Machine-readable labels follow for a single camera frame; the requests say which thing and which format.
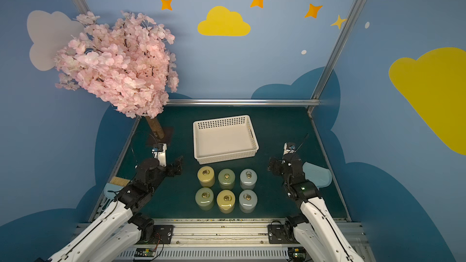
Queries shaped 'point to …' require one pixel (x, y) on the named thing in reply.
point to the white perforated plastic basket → (220, 139)
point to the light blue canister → (248, 177)
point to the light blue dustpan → (320, 176)
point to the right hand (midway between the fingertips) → (283, 157)
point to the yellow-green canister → (206, 176)
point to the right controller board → (297, 254)
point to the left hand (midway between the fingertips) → (172, 155)
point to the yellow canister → (226, 199)
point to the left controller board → (145, 252)
